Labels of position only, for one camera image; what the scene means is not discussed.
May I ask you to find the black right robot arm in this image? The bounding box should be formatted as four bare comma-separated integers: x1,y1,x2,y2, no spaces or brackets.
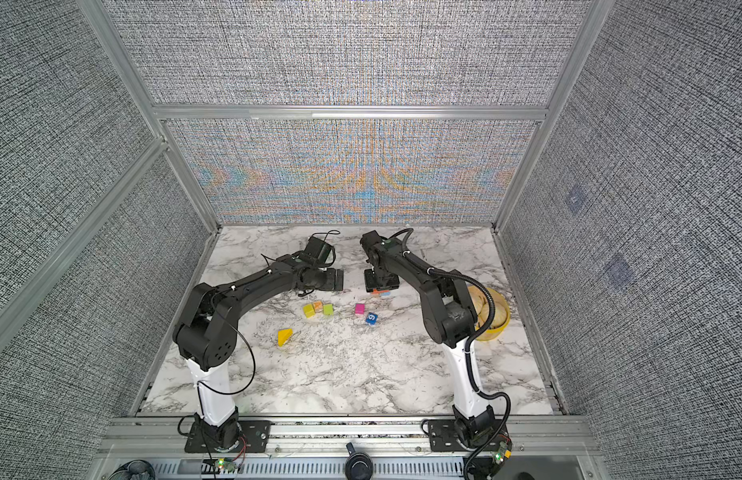
360,228,511,450

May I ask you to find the thin black left cable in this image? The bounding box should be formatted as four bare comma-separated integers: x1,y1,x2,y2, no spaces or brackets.
190,229,342,430

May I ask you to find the aluminium front rail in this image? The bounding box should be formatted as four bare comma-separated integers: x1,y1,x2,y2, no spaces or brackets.
86,414,610,479

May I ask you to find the yellow triangular block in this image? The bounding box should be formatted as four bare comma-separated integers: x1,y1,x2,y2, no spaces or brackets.
277,328,294,347

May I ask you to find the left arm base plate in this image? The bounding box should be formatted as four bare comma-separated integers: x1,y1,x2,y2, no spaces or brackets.
184,419,272,454

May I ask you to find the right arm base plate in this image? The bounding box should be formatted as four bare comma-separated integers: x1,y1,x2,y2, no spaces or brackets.
420,418,513,454

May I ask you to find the yellow wooden bucket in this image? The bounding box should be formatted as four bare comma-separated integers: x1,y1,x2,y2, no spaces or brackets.
468,285,511,342

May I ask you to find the black knob on rail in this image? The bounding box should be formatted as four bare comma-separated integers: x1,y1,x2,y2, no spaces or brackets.
344,442,374,480

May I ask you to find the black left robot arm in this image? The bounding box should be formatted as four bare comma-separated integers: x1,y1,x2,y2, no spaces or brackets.
173,254,344,454

